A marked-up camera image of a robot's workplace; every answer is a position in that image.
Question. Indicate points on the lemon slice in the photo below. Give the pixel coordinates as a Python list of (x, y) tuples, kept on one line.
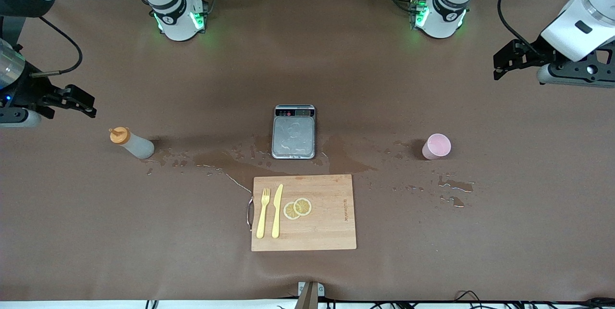
[(289, 212), (303, 206)]

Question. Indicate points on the yellow plastic fork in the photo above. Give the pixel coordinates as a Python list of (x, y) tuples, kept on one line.
[(262, 217)]

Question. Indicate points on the yellow plastic knife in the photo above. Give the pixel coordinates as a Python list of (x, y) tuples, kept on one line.
[(277, 213)]

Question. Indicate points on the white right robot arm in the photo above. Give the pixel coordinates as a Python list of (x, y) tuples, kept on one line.
[(178, 16)]

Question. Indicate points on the wooden cutting board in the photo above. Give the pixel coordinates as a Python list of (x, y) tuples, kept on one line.
[(326, 222)]

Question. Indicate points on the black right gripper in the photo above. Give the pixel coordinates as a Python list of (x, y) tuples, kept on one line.
[(30, 90)]

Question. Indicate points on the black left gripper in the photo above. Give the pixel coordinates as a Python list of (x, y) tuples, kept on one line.
[(535, 52)]

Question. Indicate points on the sauce bottle with orange cap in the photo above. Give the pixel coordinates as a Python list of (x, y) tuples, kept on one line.
[(134, 144)]

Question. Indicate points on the metal bracket with post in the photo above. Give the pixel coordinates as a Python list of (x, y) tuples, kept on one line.
[(310, 294)]

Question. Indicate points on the pink plastic cup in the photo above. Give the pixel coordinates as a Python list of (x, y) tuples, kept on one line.
[(437, 147)]

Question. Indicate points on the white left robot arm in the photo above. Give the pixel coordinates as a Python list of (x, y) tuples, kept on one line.
[(442, 13)]

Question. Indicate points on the brown table mat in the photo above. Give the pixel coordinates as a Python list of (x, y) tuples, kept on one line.
[(432, 251)]

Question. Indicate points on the silver digital kitchen scale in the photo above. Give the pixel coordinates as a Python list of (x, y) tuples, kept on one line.
[(293, 136)]

